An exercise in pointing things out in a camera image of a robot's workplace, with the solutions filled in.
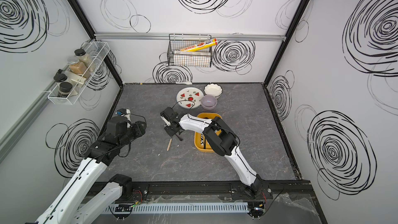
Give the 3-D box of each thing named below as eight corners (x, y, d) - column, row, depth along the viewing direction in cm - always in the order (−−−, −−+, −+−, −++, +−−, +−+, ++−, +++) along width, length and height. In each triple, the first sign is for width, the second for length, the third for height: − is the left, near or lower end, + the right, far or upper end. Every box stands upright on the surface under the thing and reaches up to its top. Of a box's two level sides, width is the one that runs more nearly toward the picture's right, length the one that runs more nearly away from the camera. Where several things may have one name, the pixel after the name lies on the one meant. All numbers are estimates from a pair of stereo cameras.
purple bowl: (200, 111, 106) (200, 106, 102) (200, 98, 113) (200, 94, 109) (217, 111, 106) (217, 106, 102) (216, 98, 113) (216, 94, 109)
